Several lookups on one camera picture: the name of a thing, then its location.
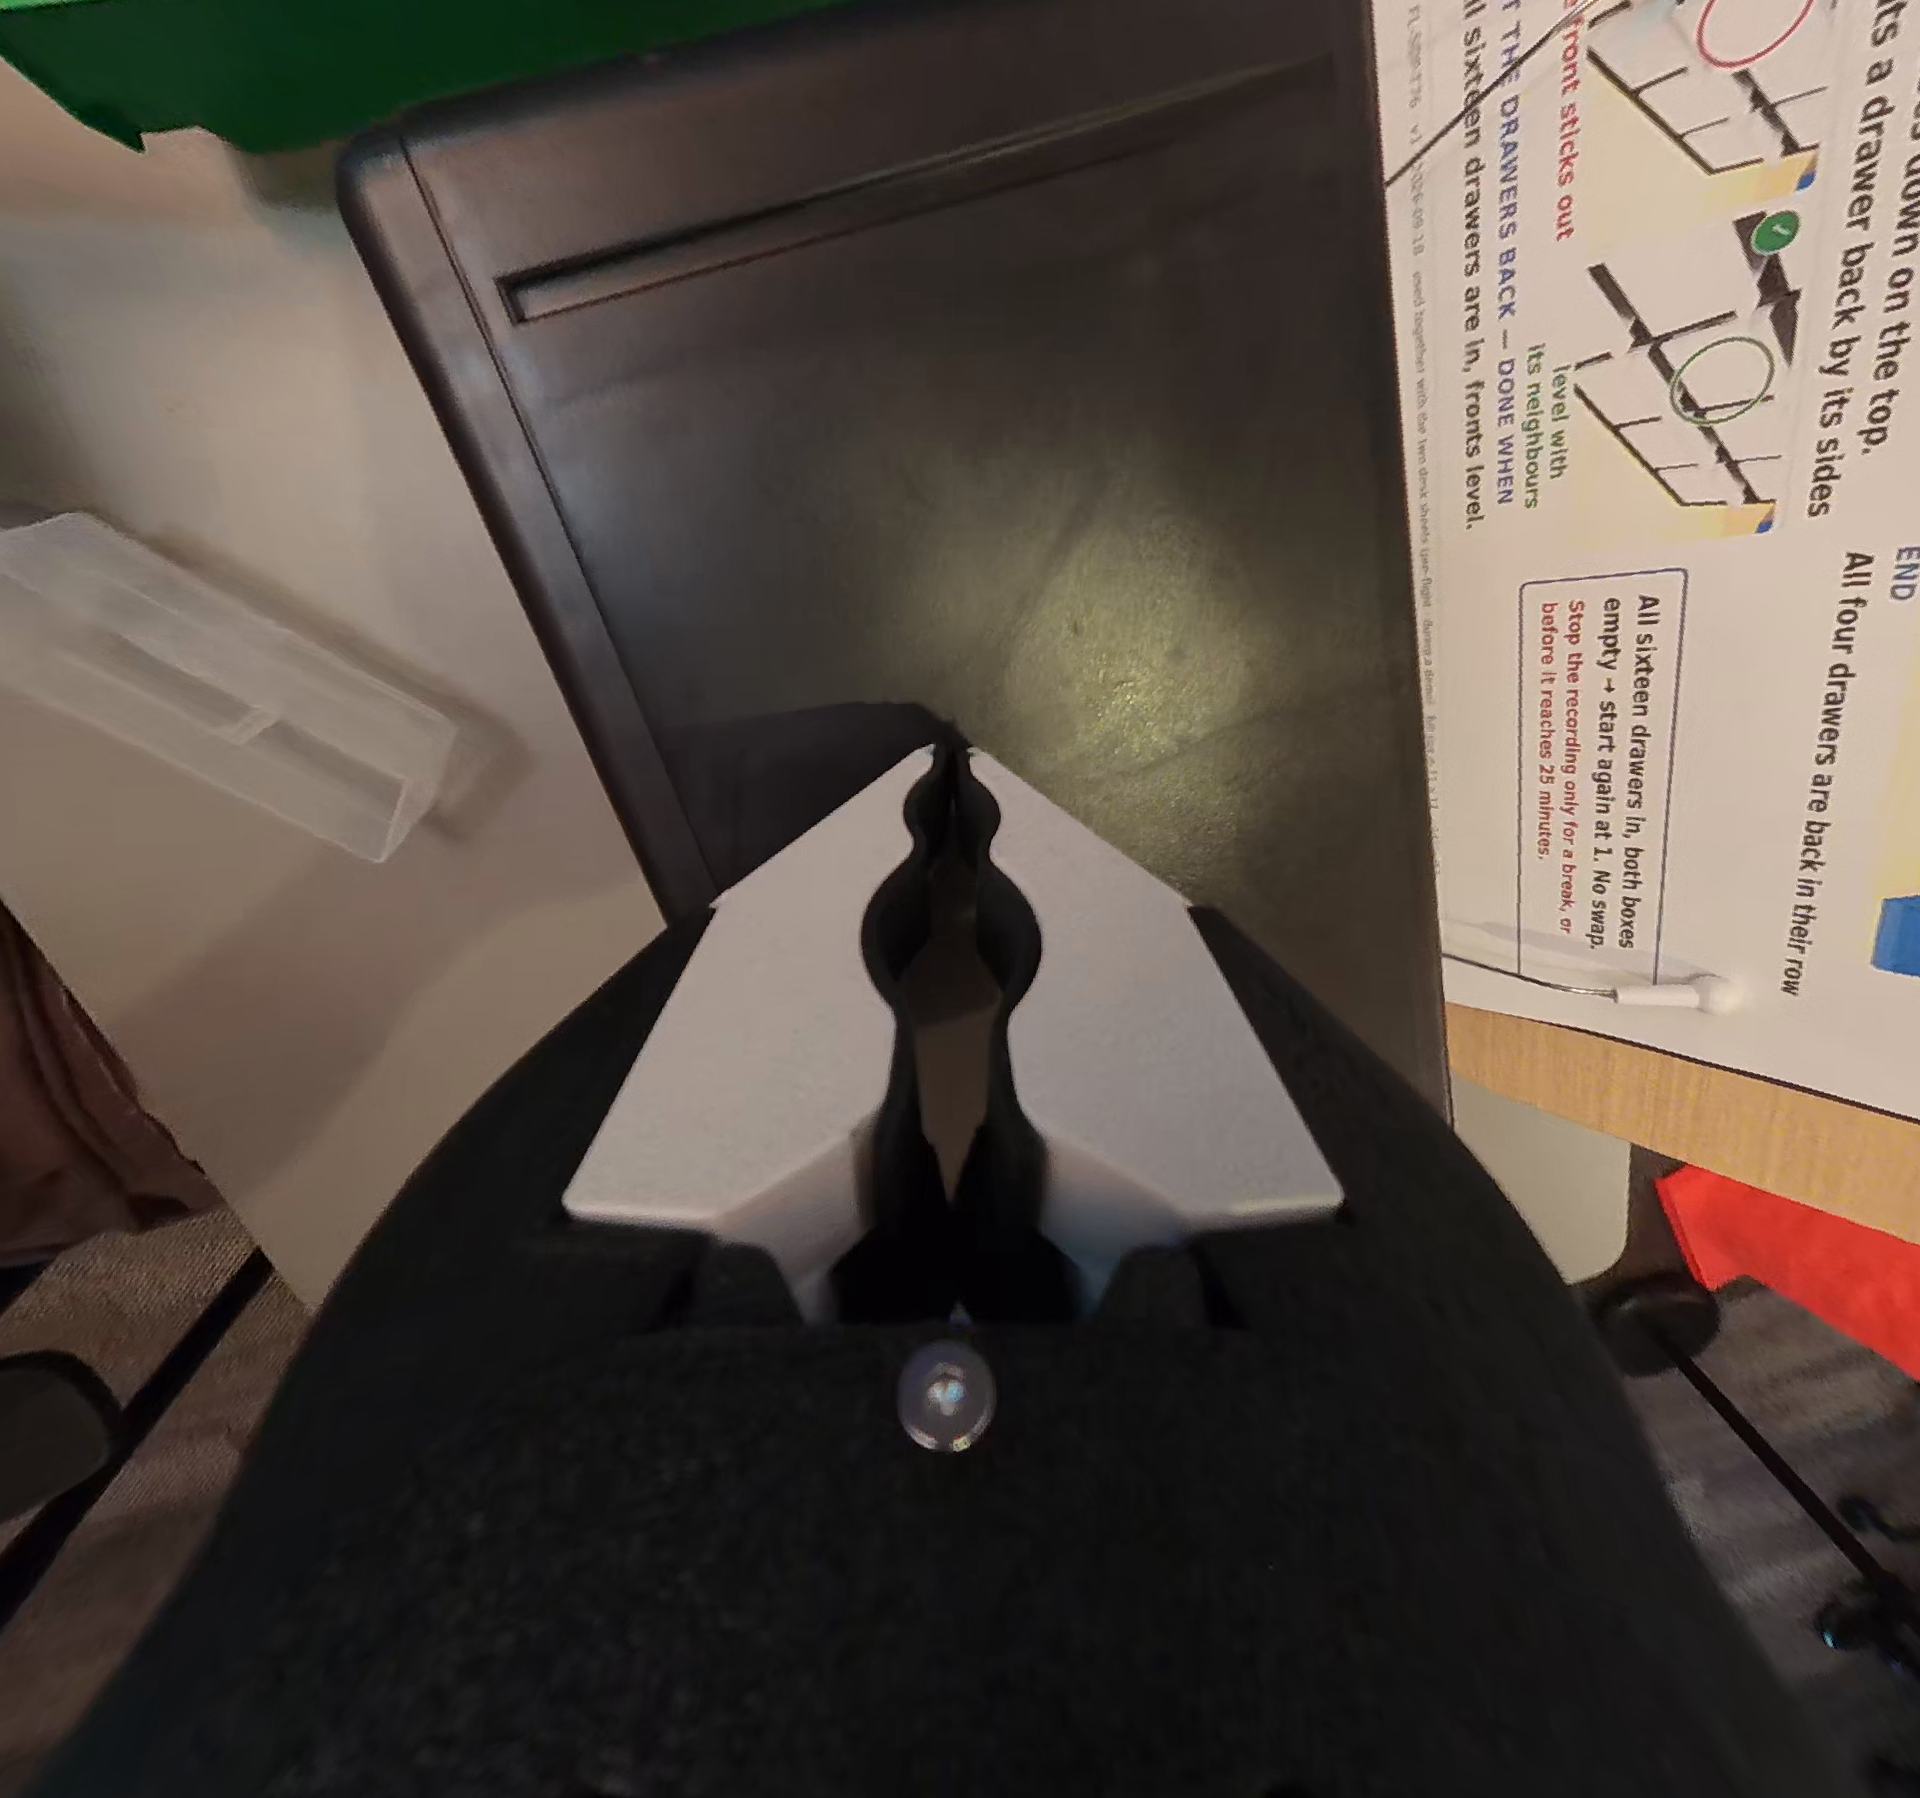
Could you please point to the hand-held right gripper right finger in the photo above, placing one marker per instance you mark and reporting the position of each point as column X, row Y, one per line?
column 1171, row 1075

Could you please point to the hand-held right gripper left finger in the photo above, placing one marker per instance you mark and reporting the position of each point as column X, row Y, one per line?
column 720, row 1075

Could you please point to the black drawer cabinet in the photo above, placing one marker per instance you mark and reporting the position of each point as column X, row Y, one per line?
column 901, row 403

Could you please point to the wooden board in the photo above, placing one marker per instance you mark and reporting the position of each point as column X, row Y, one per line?
column 1648, row 1109

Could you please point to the printed instruction sheet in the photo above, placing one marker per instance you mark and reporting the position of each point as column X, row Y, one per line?
column 1698, row 480

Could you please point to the red bag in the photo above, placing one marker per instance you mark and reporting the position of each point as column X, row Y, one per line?
column 1800, row 1263

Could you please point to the black chair base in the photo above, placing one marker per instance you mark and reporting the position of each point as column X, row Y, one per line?
column 1766, row 1449

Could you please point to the green plastic bin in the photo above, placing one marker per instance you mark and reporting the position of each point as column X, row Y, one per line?
column 449, row 10

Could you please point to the clear plastic drawer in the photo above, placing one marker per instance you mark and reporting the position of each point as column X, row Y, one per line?
column 196, row 677

